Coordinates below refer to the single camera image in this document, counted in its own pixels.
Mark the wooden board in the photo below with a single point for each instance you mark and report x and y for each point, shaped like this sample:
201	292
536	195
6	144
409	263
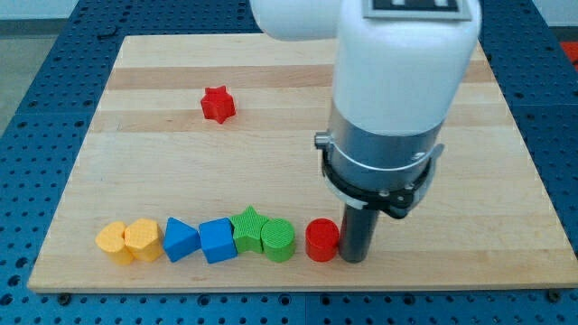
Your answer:
485	223

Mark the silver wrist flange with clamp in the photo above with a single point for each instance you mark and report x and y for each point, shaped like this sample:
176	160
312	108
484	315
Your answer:
389	173

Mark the blue cube block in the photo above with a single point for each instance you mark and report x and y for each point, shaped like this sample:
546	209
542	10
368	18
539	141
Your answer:
217	242

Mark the red cylinder block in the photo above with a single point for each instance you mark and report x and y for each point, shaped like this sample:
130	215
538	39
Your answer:
321	240

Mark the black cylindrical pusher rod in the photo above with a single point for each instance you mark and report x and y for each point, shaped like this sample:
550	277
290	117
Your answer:
356	232

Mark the yellow hexagon block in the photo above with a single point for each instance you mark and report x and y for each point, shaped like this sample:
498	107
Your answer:
144	239

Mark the red star block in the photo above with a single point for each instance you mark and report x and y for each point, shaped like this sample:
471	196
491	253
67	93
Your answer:
217	104

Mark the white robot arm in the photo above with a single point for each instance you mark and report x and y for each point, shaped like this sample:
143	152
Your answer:
398	67

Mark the green cylinder block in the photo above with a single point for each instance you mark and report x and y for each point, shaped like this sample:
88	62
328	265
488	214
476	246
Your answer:
278	236

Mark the yellow heart block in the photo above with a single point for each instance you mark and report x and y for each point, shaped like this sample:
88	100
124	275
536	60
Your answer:
111	241

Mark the green star block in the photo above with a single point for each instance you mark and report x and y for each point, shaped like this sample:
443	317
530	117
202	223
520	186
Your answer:
247	227

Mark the blue triangle block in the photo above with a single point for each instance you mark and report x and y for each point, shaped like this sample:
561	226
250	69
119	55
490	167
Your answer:
180	240

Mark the fiducial marker tag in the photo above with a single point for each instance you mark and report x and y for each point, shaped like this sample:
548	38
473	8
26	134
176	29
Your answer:
443	10

